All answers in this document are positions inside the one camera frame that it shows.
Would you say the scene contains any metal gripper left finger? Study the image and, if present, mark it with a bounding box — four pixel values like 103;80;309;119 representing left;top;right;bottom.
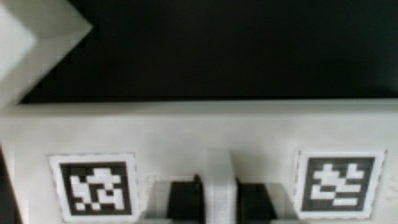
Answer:
167;176;204;224

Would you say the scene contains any white cabinet door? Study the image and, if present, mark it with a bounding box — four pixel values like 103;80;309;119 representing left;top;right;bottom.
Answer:
0;99;398;224

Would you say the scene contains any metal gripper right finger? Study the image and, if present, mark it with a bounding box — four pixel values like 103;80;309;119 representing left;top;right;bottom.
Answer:
236;182;277;224

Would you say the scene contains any white left wall block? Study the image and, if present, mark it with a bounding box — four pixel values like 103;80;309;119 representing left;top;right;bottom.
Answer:
0;0;92;110

